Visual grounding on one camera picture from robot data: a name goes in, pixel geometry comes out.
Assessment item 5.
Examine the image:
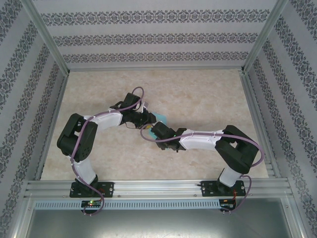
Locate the grey metal sheet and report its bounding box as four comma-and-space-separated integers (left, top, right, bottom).
24, 198, 303, 238

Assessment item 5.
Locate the small circuit board green light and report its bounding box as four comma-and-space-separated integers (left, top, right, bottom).
81, 200, 102, 208

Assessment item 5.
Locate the small circuit board orange light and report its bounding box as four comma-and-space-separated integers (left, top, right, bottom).
219, 198, 237, 208

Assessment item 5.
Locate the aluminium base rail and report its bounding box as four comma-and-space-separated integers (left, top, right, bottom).
24, 180, 292, 199

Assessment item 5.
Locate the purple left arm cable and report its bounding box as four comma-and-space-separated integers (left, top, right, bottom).
70, 86, 151, 217

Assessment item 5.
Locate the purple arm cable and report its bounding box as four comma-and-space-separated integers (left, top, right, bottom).
140, 123, 265, 214
70, 86, 151, 217

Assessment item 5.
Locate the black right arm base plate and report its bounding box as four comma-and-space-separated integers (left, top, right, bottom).
200, 180, 246, 198

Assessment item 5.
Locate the slotted grey cable duct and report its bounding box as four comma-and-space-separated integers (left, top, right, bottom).
33, 199, 222, 210

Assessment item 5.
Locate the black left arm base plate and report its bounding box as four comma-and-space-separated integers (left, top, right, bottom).
69, 181, 115, 198

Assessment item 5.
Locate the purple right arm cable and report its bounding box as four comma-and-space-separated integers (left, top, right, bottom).
140, 123, 265, 214

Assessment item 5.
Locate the aluminium table side rail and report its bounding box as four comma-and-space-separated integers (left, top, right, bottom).
34, 73, 70, 181
239, 69, 282, 178

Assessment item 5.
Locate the aluminium frame post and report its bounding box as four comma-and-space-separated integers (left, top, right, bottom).
21, 0, 70, 76
241, 0, 289, 75

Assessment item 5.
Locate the lower aluminium frame bar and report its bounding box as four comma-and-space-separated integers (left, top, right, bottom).
282, 195, 309, 238
8, 195, 35, 238

